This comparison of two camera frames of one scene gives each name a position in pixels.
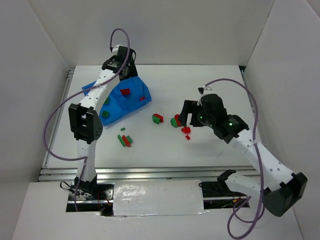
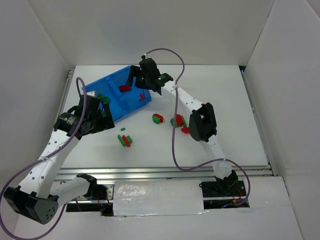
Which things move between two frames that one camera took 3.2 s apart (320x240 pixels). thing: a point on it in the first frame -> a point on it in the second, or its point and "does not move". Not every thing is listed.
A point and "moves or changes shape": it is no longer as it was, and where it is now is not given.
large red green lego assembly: (175, 122) does not move
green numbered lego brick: (129, 139) does not move
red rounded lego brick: (126, 141) does not move
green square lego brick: (105, 114) moves or changes shape
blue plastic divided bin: (130, 93) does not move
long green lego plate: (121, 139) does not move
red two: (125, 92) moves or changes shape
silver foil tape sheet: (144, 198) does not move
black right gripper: (191, 110) -> (137, 75)
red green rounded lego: (157, 118) does not move
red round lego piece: (186, 130) does not move
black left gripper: (131, 69) -> (99, 113)
